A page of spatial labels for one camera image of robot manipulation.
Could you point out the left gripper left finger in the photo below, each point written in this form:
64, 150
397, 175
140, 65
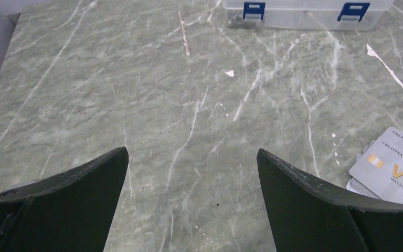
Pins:
69, 211

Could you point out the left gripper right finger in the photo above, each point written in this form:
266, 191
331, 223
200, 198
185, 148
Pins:
307, 213

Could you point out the silver credit card stack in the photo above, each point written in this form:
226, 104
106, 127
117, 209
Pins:
380, 168

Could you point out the clear plastic screw box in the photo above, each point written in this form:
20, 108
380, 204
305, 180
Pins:
305, 15

